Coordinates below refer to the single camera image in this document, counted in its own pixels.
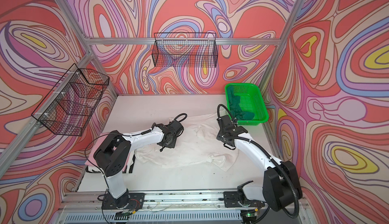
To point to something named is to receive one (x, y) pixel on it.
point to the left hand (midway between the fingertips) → (171, 142)
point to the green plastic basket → (246, 104)
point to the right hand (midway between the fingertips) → (226, 140)
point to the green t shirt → (235, 107)
